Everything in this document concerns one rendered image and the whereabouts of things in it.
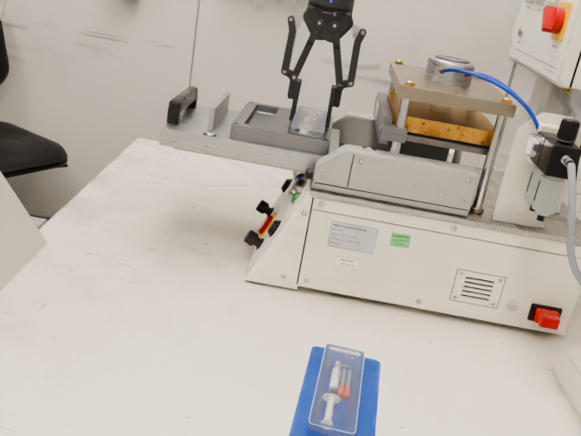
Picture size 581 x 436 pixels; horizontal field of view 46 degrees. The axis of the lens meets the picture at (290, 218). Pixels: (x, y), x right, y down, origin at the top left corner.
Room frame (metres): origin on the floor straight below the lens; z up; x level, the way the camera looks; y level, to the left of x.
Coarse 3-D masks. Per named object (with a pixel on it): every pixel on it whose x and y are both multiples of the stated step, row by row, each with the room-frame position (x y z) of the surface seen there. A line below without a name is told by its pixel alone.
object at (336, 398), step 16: (336, 352) 0.81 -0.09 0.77; (352, 352) 0.82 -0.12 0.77; (336, 368) 0.77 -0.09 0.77; (352, 368) 0.78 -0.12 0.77; (320, 384) 0.73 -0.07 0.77; (336, 384) 0.73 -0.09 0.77; (352, 384) 0.74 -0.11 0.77; (320, 400) 0.70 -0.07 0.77; (336, 400) 0.70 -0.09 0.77; (352, 400) 0.71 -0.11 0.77; (320, 416) 0.66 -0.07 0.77; (336, 416) 0.67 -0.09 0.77; (352, 416) 0.67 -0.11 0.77; (352, 432) 0.65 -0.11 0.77
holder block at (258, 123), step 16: (240, 112) 1.17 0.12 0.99; (256, 112) 1.26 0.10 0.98; (272, 112) 1.27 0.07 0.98; (288, 112) 1.24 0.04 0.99; (240, 128) 1.08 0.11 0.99; (256, 128) 1.08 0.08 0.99; (272, 128) 1.10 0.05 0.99; (288, 128) 1.12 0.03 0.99; (272, 144) 1.08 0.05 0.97; (288, 144) 1.08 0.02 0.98; (304, 144) 1.08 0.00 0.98; (320, 144) 1.08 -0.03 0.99
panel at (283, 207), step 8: (304, 176) 1.16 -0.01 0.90; (288, 184) 1.29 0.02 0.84; (304, 184) 1.10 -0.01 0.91; (304, 192) 1.04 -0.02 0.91; (280, 200) 1.26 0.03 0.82; (288, 200) 1.16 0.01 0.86; (296, 200) 1.05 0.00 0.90; (280, 208) 1.18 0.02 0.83; (288, 208) 1.09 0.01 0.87; (280, 216) 1.11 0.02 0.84; (288, 216) 1.03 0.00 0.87; (280, 224) 1.05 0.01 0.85; (264, 232) 1.16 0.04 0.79; (272, 232) 1.05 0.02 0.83; (264, 240) 1.09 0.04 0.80; (264, 248) 1.03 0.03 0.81; (256, 256) 1.05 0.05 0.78
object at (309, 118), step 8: (304, 112) 1.22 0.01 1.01; (312, 112) 1.23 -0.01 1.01; (320, 112) 1.24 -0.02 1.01; (296, 120) 1.14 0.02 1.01; (304, 120) 1.15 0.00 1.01; (312, 120) 1.16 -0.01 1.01; (320, 120) 1.18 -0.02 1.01; (304, 128) 1.10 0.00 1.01; (312, 128) 1.11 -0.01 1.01; (320, 128) 1.12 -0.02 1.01
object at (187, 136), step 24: (192, 120) 1.16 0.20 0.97; (216, 120) 1.14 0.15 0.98; (168, 144) 1.08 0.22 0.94; (192, 144) 1.08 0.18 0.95; (216, 144) 1.07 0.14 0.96; (240, 144) 1.07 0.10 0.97; (264, 144) 1.08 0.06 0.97; (336, 144) 1.17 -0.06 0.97; (288, 168) 1.07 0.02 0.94; (312, 168) 1.07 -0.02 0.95
